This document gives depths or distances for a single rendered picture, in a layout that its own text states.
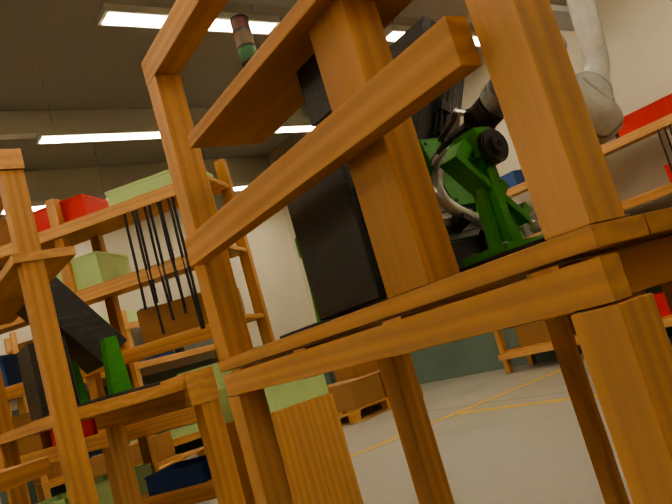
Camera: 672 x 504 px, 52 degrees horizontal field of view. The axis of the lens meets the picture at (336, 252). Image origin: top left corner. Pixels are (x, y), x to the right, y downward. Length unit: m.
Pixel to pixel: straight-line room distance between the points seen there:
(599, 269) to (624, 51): 6.90
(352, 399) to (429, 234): 6.46
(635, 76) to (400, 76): 6.65
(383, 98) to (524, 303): 0.45
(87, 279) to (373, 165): 3.57
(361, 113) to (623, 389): 0.68
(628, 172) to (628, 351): 6.84
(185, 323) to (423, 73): 3.47
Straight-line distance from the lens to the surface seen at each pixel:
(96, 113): 9.47
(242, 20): 1.95
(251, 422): 2.22
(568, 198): 1.09
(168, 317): 4.54
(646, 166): 7.79
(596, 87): 1.60
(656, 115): 7.08
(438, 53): 1.19
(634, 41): 7.89
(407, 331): 1.42
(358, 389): 7.86
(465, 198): 1.79
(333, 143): 1.44
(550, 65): 1.15
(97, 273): 4.77
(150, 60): 2.47
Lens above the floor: 0.81
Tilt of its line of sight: 8 degrees up
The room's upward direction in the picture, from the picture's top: 16 degrees counter-clockwise
